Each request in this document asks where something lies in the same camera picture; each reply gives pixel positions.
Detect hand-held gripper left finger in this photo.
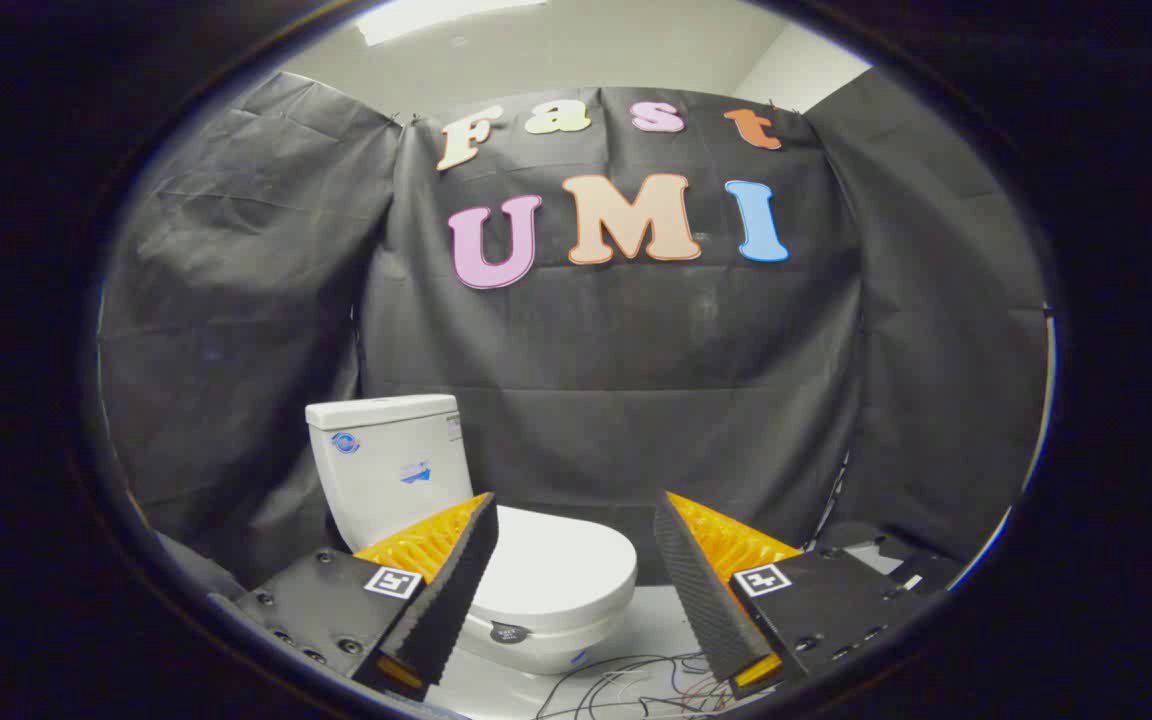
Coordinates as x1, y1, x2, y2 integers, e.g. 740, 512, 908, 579
234, 492, 500, 702

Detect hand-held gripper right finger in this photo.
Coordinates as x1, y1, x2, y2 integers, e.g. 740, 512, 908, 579
653, 490, 927, 700

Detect white toilet lid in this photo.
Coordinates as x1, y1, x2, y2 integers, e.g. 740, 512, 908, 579
464, 504, 639, 635

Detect white toilet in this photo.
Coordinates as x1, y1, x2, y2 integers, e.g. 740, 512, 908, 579
305, 394, 639, 677

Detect black backdrop cloth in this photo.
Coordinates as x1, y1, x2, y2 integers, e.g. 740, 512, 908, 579
99, 70, 1049, 591

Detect tangle of thin cables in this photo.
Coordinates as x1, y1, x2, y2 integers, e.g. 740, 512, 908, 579
534, 650, 737, 720

